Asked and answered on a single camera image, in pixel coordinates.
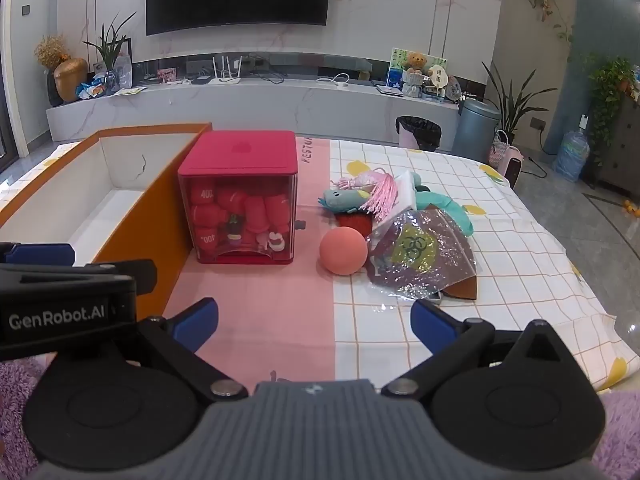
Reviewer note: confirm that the blue water bottle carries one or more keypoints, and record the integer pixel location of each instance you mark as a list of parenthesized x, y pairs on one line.
[(572, 157)]

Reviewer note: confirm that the white cloth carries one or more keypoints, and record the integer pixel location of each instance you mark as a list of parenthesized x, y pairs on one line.
[(407, 190)]

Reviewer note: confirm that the purple fleece garment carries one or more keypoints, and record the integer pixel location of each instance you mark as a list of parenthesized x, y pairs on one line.
[(20, 400)]

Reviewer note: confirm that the leafy plant on dresser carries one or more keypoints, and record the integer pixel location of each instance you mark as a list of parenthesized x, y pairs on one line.
[(610, 85)]

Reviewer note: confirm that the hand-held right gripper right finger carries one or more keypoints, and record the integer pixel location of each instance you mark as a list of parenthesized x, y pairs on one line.
[(430, 325)]

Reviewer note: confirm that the white marble television console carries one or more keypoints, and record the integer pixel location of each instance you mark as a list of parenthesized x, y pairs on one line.
[(250, 110)]

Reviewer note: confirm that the teal plush toy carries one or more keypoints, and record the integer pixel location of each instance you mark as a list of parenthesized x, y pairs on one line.
[(450, 210)]

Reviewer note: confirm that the yellow green papers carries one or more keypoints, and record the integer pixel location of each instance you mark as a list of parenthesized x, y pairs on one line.
[(127, 90)]

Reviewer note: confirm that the pile of red plush pieces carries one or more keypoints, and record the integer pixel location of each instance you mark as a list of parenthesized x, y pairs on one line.
[(235, 210)]

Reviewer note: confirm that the red storage box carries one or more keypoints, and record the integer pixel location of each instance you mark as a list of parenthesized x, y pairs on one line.
[(235, 152)]

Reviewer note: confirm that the green picture board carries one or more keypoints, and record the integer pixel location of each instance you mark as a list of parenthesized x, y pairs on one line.
[(397, 57)]

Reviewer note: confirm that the brown cloth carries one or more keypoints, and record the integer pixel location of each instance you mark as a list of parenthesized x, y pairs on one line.
[(420, 255)]

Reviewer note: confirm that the green plant in glass vase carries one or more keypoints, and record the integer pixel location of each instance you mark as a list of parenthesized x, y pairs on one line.
[(107, 45)]

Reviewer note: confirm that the teal unicorn plush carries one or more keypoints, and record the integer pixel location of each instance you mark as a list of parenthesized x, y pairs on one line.
[(342, 199)]

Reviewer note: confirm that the small black box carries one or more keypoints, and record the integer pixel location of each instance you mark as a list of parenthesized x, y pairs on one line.
[(201, 80)]

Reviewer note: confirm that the grey trash can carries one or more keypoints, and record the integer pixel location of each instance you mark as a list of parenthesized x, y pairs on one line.
[(475, 130)]

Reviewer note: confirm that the brown teddy bear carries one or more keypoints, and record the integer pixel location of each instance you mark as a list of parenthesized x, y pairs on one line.
[(415, 62)]

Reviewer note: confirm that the dried yellow flowers in vase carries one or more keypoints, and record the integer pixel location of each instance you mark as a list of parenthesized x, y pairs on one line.
[(50, 50)]

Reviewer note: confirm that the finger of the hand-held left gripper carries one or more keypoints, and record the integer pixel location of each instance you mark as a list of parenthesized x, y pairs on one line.
[(35, 254)]

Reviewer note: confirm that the white router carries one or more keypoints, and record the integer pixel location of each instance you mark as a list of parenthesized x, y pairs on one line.
[(227, 79)]

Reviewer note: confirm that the pink card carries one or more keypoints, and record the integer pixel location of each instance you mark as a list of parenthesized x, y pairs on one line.
[(167, 75)]

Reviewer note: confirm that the long leaf potted plant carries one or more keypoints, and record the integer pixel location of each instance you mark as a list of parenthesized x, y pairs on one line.
[(515, 105)]

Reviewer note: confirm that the orange cardboard box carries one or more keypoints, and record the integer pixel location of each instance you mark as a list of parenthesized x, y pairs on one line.
[(150, 240)]

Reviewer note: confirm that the gold vase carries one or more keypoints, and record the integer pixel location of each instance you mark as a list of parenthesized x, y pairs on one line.
[(70, 80)]

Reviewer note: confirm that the grey dresser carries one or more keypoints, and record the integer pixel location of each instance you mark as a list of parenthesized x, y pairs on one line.
[(622, 150)]

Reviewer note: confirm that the blue snack packets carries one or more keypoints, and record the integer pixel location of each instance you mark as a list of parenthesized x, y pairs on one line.
[(92, 87)]

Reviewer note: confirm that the pink tassel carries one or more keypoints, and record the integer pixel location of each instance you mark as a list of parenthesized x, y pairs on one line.
[(384, 197)]

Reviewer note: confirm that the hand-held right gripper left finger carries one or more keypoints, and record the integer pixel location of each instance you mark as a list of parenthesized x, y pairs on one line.
[(195, 317)]

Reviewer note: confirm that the pink heater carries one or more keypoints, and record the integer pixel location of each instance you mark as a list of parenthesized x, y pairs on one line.
[(512, 165)]

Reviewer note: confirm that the pink bin with black bag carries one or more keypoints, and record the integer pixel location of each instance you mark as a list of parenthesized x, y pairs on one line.
[(420, 132)]

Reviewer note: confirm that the salmon pink ball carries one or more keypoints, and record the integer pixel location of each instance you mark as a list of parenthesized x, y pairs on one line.
[(343, 251)]

